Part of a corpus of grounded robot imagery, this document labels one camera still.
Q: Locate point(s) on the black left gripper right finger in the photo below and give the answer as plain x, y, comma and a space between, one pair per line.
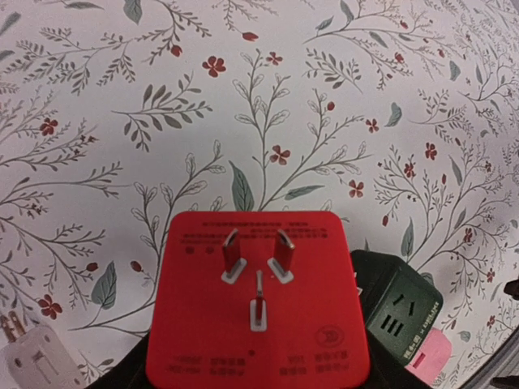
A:
387, 369

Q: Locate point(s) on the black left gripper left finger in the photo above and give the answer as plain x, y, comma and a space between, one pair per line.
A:
129, 373

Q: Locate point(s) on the pink plug adapter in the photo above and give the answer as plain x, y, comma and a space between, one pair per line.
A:
431, 357

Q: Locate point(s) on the dark green cube socket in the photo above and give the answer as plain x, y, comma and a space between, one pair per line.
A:
399, 305

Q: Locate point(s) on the white plug adapter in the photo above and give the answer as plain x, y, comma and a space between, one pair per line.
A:
36, 358

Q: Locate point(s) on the red cube socket adapter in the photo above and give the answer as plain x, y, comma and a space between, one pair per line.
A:
257, 300

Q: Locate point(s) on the floral table cloth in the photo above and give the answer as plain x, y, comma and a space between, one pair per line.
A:
401, 117

